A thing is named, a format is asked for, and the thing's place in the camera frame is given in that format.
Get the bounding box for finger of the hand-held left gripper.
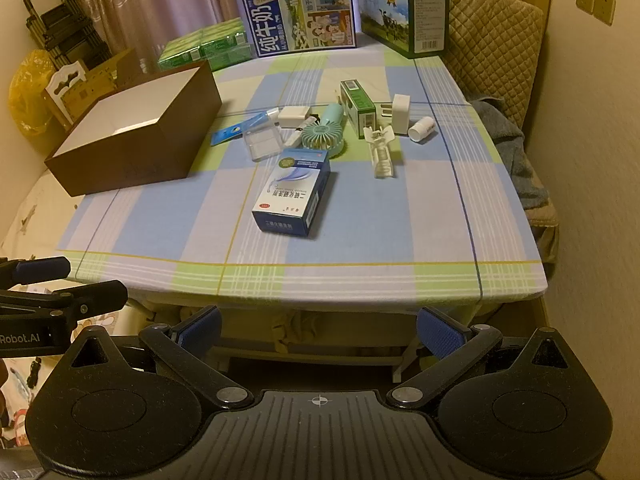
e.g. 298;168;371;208
0;281;129;331
0;256;71;288

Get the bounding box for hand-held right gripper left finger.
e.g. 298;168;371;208
70;305;256;411

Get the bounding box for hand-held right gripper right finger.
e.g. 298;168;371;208
387;306;571;409

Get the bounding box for brown storage box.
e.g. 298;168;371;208
44;59;222;197

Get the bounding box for blue white medicine box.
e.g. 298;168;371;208
251;148;332;238

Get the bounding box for blue tube white cap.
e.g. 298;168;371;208
210;109;281;146

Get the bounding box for white plug adapter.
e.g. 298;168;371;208
376;93;412;136

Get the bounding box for white square charger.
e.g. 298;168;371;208
277;106;313;130

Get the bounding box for small green box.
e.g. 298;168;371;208
340;80;377;140

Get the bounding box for yellow plastic bag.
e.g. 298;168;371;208
9;49;56;136

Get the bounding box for white plastic clip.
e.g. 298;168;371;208
362;126;401;179

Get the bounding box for white carved chair back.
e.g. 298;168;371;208
45;59;88;126

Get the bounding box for brown cardboard box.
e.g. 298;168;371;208
65;49;136;121

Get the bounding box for white pill bottle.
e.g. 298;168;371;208
408;116;435;142

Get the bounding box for grey cloth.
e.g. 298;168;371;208
470;99;531;201

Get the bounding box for mint handheld fan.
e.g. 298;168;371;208
300;102;346;153

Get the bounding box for black folding cart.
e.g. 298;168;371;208
22;0;108;68

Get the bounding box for green wrapped tissue pack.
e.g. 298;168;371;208
157;17;253;72

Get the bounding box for green white milk carton box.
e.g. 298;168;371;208
355;0;451;59

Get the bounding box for blue milk carton box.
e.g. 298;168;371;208
240;0;359;58

